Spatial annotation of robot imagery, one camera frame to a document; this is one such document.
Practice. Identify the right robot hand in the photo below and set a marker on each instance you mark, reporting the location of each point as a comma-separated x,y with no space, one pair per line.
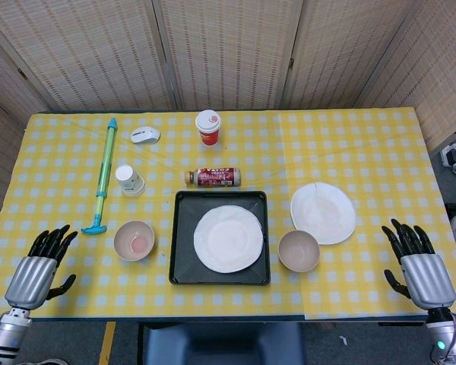
427,277

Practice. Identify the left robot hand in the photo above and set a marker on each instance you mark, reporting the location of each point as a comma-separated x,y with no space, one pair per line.
32,279

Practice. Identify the beige bowl with pink stain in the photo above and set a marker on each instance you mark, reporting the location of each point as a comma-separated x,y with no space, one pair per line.
133,241

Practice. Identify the white paper plate with notch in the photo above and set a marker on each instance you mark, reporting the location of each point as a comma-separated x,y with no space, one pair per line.
323,211

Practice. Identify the plain beige bowl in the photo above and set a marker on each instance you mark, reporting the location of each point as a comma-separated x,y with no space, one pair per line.
298,251

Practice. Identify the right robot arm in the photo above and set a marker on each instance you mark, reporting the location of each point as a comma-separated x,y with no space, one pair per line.
446,336

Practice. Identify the black square tray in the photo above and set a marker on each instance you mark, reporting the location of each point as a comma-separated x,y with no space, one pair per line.
182,266

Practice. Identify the white power adapter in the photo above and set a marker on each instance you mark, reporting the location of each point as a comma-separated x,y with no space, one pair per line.
450,156

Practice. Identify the green blue toy water pump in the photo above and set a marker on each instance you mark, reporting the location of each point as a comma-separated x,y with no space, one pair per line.
105,163

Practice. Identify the white paper cup stack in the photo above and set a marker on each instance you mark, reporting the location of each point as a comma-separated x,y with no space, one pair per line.
131,182

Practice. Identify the white computer mouse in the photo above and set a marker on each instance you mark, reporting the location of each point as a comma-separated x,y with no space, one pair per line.
145,135

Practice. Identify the brown drink bottle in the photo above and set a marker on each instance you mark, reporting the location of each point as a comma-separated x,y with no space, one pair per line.
216,177

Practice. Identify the red cup with white lid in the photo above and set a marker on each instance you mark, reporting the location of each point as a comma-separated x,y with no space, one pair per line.
209,131

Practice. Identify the woven folding screen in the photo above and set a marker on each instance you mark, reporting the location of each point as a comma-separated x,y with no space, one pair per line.
228,49

